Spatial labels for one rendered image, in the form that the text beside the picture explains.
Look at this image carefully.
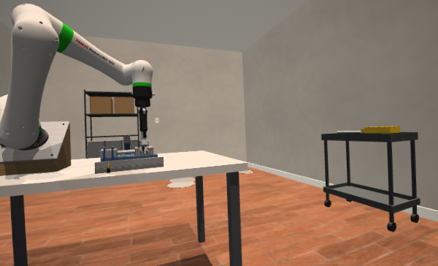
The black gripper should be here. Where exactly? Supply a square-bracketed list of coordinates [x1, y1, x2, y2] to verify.
[135, 98, 150, 145]

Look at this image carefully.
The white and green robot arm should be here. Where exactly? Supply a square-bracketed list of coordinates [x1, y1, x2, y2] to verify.
[0, 4, 155, 151]

